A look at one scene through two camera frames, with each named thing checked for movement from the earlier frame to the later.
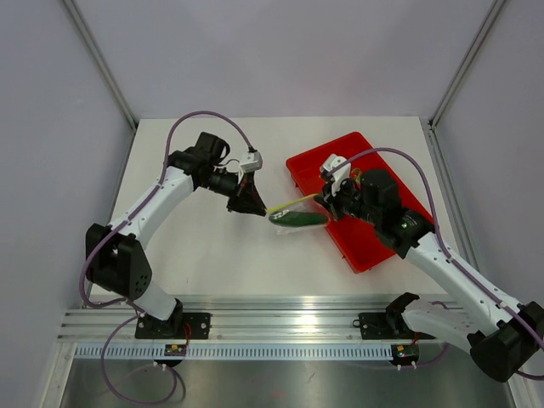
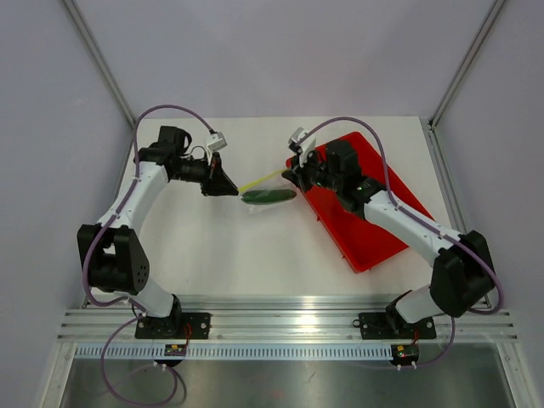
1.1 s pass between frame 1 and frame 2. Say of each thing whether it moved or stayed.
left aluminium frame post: stayed
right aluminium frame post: stayed
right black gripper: moved
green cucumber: moved
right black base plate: stayed
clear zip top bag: moved
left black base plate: stayed
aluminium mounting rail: stayed
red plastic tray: stayed
